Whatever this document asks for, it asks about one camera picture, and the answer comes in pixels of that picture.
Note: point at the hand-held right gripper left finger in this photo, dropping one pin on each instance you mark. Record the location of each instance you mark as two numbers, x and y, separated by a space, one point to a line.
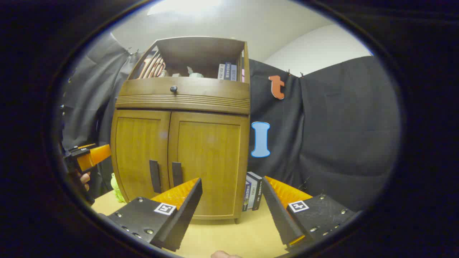
183 218

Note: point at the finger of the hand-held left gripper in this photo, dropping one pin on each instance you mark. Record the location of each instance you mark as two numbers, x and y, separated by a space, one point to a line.
96 156

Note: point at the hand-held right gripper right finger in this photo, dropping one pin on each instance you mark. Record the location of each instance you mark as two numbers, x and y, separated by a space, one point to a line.
279 215

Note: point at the wooden shoe cabinet door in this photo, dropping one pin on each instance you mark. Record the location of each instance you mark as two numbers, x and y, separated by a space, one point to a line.
211 154
136 150

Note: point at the wooden double-door shoe cabinet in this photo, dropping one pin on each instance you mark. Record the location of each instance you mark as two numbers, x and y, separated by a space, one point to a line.
200 53

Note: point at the black book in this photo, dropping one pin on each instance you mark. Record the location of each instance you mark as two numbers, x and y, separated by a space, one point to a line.
259 193

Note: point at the light grey book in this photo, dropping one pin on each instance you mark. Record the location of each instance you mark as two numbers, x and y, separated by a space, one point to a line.
252 193

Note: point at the green toy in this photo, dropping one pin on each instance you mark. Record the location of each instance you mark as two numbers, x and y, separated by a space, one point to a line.
117 191

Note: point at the black backdrop cloth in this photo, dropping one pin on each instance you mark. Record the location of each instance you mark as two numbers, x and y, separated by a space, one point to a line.
340 125

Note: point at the pale green ornament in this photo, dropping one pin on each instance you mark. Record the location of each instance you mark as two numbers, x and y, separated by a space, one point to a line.
196 74

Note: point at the wooden drawer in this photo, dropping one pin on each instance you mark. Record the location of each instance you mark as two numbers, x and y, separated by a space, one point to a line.
208 87

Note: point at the grey-blue book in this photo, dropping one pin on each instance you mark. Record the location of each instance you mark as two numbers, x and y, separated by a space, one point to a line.
233 72

